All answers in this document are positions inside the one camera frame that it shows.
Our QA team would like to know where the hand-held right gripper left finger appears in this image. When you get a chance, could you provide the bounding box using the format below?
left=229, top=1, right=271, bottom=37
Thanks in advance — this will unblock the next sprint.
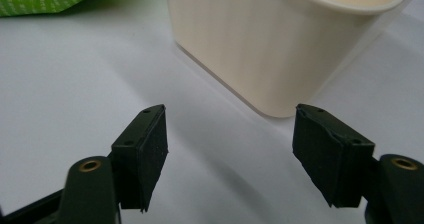
left=58, top=103, right=169, bottom=224

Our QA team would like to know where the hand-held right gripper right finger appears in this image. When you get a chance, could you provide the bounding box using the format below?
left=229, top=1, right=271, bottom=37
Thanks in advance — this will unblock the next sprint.
left=292, top=103, right=424, bottom=224

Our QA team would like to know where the cream plastic bin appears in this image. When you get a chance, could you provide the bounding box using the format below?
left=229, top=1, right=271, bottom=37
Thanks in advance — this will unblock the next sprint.
left=164, top=0, right=423, bottom=119

